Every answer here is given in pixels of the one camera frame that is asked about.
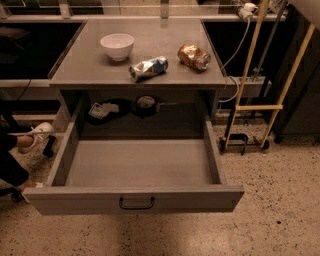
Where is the crushed blue silver can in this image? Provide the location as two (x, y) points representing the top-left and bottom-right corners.
(129, 56), (168, 82)

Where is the black drawer handle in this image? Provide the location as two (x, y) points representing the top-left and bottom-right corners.
(119, 197), (154, 210)

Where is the white sneaker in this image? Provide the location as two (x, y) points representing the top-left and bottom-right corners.
(17, 122), (54, 154)

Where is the black tape roll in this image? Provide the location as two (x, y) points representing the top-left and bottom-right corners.
(136, 95), (160, 118)

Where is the white ceramic bowl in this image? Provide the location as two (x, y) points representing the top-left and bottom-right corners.
(100, 33), (135, 61)

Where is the white power plug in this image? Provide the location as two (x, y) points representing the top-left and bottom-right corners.
(238, 3), (256, 20)

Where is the crushed orange can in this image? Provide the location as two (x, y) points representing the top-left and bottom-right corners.
(177, 44), (211, 72)

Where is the yellow hand truck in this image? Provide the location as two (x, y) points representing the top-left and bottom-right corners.
(218, 0), (316, 156)

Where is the grey counter cabinet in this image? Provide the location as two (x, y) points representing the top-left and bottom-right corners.
(50, 19), (225, 139)

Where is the grey open drawer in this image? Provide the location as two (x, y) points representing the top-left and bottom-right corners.
(25, 120), (244, 215)

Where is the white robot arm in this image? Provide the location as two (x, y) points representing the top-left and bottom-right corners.
(290, 0), (320, 30)

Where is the black pouch with tag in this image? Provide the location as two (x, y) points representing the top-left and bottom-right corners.
(85, 99), (131, 125)

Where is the white cable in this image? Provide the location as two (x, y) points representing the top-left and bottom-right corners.
(218, 18), (252, 104)

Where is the person in black clothes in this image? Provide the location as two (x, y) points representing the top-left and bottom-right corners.
(0, 102), (42, 202)

